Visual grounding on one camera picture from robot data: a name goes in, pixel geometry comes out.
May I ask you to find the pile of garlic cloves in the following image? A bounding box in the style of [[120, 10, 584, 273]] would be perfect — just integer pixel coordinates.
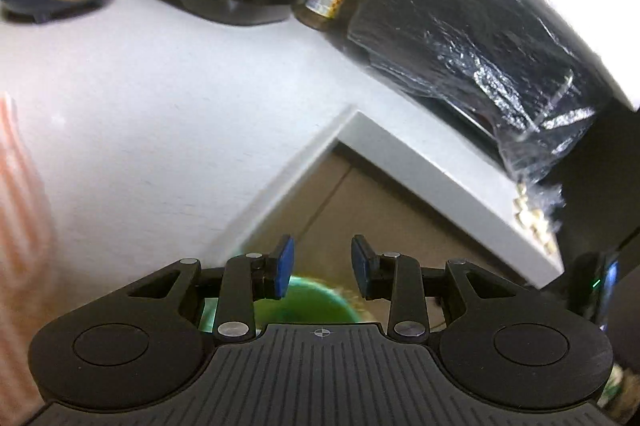
[[513, 182, 560, 256]]

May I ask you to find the pink striped dish cloth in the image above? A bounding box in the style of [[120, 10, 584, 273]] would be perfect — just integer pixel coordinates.
[[1, 96, 55, 425]]

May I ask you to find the green lined trash bin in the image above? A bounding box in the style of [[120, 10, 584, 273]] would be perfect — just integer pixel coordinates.
[[198, 274, 381, 337]]

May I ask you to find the sauce jar orange lid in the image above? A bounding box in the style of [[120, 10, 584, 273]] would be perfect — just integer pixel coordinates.
[[294, 0, 345, 31]]

